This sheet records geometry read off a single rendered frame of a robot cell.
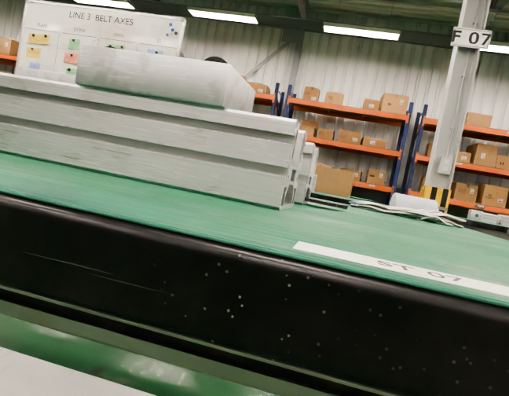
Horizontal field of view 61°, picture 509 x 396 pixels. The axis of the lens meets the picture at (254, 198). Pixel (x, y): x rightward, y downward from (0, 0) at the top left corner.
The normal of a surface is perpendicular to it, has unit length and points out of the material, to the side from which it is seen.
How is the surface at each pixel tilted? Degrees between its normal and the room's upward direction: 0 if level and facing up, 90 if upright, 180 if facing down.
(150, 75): 90
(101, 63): 90
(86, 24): 90
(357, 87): 90
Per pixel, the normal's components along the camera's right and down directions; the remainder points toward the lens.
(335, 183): -0.27, -0.02
